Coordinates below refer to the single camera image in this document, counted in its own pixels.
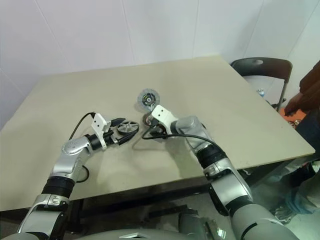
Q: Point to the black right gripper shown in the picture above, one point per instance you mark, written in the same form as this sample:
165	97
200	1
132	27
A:
161	132

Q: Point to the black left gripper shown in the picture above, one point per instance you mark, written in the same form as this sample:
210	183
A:
112	137

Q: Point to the silver spoked rotor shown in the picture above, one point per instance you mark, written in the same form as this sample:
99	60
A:
127	128

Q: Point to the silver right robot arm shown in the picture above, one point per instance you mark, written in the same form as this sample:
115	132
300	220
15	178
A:
225	175

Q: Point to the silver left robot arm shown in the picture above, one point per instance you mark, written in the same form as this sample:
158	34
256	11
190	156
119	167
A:
70	160

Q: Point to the person's bare hand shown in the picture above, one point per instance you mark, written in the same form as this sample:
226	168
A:
295	103

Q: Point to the dark rounded shape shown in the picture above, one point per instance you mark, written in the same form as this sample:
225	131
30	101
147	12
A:
188	218

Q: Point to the silver robot torso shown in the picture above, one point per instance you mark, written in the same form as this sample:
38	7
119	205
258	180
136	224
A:
130	236

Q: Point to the clear water bottle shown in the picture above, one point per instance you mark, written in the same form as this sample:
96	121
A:
261	92

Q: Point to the orange parts tray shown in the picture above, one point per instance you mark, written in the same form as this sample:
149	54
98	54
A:
283	112

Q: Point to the black folding chair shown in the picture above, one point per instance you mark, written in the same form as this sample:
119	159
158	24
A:
275	66

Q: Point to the gray hiking shoe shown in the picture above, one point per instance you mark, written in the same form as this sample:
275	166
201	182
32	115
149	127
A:
282	214

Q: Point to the person in brown jacket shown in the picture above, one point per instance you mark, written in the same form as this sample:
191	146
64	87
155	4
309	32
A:
310	82

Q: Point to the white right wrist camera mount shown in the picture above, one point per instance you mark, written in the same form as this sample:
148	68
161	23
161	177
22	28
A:
161	113

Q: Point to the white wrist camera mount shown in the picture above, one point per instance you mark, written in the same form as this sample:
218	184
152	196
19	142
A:
98	122
161	113

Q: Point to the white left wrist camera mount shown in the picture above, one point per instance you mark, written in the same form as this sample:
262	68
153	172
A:
98	122

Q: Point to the dark table frame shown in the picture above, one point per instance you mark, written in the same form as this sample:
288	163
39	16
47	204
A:
125	202

